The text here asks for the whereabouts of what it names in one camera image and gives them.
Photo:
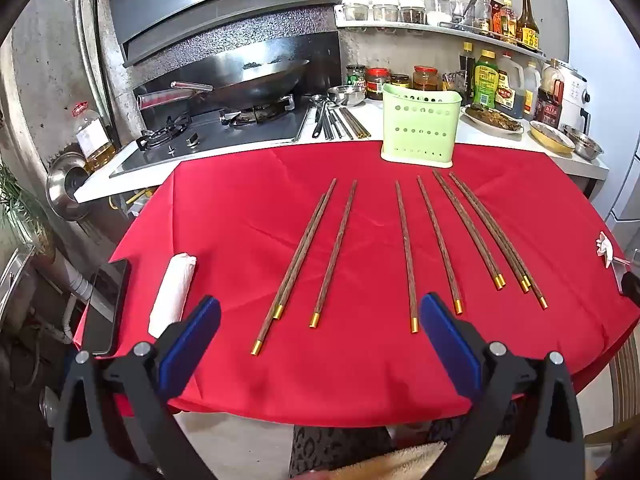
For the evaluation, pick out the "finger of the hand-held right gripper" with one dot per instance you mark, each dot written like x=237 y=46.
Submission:
x=632 y=287

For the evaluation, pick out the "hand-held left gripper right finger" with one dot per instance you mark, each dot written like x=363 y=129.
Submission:
x=450 y=345

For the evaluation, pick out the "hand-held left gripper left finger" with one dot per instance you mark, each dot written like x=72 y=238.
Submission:
x=192 y=342

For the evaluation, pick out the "wooden chopstick gold tip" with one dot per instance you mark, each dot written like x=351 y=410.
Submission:
x=320 y=215
x=333 y=260
x=406 y=260
x=534 y=290
x=440 y=247
x=470 y=230
x=263 y=335
x=520 y=277

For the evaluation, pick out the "green perforated utensil holder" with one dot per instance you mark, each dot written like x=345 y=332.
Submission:
x=420 y=130

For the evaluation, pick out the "white crumpled tissue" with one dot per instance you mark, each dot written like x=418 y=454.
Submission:
x=604 y=247

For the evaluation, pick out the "white rolled towel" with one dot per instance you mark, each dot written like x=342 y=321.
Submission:
x=172 y=290

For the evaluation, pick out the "black smartphone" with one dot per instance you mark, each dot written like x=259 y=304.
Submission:
x=107 y=305

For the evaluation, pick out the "wooden chair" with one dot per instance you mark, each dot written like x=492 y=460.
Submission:
x=627 y=385

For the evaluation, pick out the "white drain pipe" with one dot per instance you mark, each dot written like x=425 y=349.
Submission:
x=80 y=285

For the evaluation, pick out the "red tablecloth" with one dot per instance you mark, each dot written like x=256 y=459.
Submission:
x=325 y=385

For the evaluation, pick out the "dark patterned mat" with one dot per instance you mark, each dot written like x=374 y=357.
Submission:
x=340 y=445

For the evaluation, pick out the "steel bowl with food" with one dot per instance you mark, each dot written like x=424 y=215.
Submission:
x=584 y=144

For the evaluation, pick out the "yellow bowl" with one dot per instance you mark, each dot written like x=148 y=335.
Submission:
x=550 y=137

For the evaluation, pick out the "steel pot lid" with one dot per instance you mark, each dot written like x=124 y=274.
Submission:
x=67 y=187

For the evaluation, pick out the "white kitchen appliance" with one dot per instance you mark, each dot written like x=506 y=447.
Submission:
x=575 y=95

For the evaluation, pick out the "gas stove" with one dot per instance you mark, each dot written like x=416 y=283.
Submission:
x=225 y=135

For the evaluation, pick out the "green plant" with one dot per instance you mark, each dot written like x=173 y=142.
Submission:
x=20 y=210

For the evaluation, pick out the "plate of food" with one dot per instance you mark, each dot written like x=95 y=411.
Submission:
x=492 y=119

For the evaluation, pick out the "clear cooking oil bottle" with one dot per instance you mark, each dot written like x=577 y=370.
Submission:
x=95 y=145

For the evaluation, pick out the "clear plastic jug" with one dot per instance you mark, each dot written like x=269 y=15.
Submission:
x=532 y=85

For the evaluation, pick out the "white refrigerator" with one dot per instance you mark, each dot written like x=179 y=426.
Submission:
x=600 y=60

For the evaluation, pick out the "row of metal chopsticks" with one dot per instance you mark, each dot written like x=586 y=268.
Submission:
x=355 y=122

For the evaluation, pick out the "white kitchen counter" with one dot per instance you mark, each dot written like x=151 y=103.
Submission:
x=375 y=115

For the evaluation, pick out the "green plastic bottle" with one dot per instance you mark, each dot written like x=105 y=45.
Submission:
x=485 y=80

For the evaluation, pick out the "clear plastic container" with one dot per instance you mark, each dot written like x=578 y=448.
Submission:
x=454 y=82

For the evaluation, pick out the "steel ladle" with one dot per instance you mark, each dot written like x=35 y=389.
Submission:
x=318 y=110

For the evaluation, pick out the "orange sauce jar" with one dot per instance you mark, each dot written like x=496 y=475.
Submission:
x=426 y=79

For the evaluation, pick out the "red lid chili jar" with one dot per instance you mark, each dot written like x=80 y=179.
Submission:
x=378 y=85

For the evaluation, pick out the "small steel bowl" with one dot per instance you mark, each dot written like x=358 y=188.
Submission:
x=346 y=96

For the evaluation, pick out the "steel wok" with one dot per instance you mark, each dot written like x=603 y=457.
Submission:
x=260 y=80

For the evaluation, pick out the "dark soy sauce bottle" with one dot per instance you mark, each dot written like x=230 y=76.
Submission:
x=467 y=70

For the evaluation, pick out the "tall dark bottle yellow label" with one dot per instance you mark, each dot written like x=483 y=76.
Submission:
x=527 y=25

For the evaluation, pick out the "green label jar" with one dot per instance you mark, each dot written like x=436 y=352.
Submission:
x=355 y=76

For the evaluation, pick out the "small seasoning bottle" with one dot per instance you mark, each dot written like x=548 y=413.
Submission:
x=495 y=15

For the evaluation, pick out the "clear glass utensil cup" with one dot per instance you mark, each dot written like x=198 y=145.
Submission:
x=477 y=15

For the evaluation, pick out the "small glass spice jar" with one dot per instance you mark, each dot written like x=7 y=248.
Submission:
x=385 y=13
x=356 y=12
x=412 y=16

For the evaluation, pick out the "large glass jar red lid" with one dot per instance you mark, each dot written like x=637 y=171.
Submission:
x=438 y=10

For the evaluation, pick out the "steel range hood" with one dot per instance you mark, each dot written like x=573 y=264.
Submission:
x=210 y=5

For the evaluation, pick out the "white wall shelf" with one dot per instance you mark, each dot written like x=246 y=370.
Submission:
x=400 y=26

